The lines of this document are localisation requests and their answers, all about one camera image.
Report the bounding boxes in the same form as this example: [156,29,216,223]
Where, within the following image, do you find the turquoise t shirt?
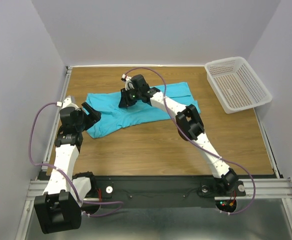
[86,82,201,139]

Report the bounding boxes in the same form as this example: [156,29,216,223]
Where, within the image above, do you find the white plastic basket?
[204,56,273,114]

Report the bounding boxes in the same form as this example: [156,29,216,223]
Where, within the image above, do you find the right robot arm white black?
[118,74,239,194]

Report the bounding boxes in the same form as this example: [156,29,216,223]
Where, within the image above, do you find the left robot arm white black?
[34,96,101,234]

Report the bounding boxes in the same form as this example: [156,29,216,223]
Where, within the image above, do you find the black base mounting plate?
[85,175,246,209]

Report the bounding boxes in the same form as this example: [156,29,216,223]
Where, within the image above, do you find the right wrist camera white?
[121,74,135,91]

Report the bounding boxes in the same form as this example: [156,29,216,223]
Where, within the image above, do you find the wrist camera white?
[55,95,79,109]
[121,74,135,91]

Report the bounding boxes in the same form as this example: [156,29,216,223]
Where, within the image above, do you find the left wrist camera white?
[55,95,79,109]

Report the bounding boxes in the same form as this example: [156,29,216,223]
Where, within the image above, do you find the left aluminium frame rail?
[40,65,73,165]

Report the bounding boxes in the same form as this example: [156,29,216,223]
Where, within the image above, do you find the aluminium frame rail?
[253,108,284,179]
[26,178,292,201]
[40,65,73,165]

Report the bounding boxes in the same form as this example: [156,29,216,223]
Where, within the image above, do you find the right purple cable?
[125,67,257,216]

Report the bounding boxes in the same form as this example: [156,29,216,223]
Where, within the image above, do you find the right aluminium frame rail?
[253,108,284,179]

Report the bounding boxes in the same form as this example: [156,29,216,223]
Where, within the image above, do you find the front aluminium frame rail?
[26,178,292,201]

